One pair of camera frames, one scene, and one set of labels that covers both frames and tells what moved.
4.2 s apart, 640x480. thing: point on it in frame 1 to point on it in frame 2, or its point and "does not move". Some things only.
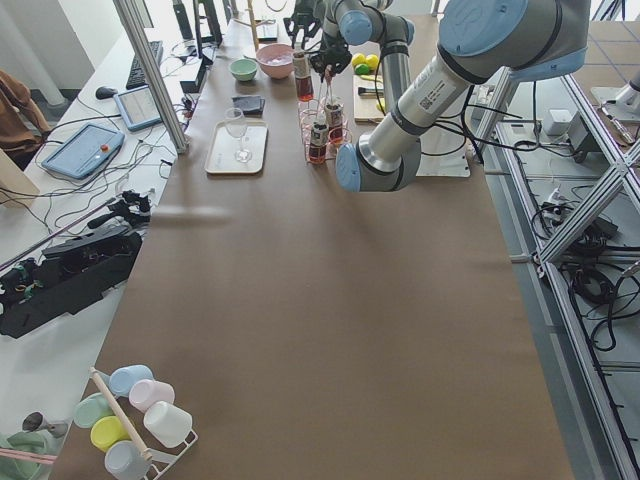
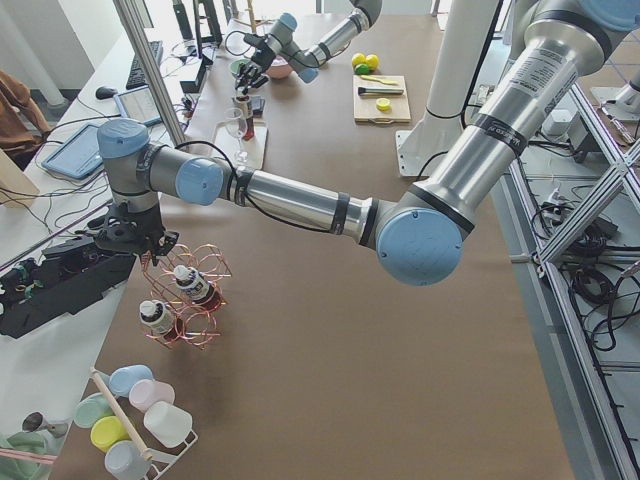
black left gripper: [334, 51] to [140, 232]
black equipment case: [64, 279] does not move
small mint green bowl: [243, 69] does not move
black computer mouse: [104, 93] does not move
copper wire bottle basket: [324, 128] to [187, 291]
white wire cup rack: [162, 462] does not move
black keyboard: [135, 77] does not move
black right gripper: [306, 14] to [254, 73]
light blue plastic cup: [124, 377] does not move
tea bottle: [303, 78] to [246, 118]
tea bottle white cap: [318, 144] to [192, 282]
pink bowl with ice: [275, 59] does not move
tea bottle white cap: [334, 113] to [154, 315]
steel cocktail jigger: [37, 421] does not move
